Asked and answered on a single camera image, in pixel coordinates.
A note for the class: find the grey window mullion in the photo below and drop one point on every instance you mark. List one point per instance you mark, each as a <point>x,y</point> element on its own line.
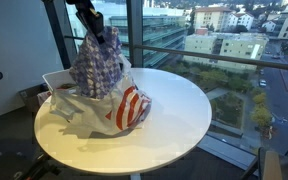
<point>134,33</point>

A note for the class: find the chair with wooden armrests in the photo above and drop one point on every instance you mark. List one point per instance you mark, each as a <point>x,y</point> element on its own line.
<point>277,166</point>

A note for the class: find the black tripod stand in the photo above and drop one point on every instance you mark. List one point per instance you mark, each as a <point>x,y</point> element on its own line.
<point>39,168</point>

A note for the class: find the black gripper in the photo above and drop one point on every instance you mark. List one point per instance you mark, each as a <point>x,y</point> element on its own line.
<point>80,8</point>

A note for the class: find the purple checkered cloth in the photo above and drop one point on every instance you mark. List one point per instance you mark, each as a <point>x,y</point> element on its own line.
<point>97,66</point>

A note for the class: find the dark window frame post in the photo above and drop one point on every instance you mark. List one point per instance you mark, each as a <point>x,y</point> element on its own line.
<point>59,36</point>

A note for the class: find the horizontal window rail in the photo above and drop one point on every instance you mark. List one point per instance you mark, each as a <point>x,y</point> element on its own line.
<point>217,57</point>

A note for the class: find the white plastic storage bin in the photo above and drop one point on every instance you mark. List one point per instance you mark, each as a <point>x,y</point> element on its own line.
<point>55,78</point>

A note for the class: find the white red-striped plastic bag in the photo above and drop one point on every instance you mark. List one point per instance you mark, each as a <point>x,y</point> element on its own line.
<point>97,113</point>

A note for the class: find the brown cardboard box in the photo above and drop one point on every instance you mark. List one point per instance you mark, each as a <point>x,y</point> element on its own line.
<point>30,98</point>

